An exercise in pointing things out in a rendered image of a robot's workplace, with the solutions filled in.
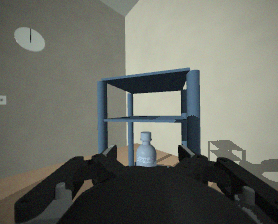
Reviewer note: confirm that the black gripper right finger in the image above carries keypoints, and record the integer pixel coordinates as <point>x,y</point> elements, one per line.
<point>258,199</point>

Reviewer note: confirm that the blue shelving unit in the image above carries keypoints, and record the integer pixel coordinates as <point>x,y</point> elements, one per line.
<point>160,81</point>

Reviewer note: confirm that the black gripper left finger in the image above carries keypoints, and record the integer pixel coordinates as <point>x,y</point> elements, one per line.
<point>47,202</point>

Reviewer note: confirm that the grey-blue bottle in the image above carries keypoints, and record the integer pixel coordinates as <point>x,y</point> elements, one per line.
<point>146,153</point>

